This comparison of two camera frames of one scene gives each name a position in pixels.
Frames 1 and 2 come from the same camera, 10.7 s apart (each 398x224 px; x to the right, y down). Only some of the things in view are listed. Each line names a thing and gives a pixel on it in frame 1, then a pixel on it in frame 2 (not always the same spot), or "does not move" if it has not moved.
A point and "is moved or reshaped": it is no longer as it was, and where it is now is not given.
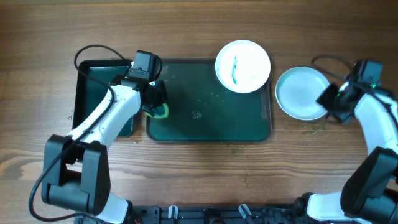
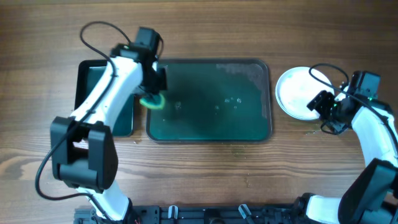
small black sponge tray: (89, 93) does not move
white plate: (242, 66) to (296, 89)
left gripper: (157, 101) to (157, 86)
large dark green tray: (201, 109) does not move
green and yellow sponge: (160, 111) is moved or reshaped
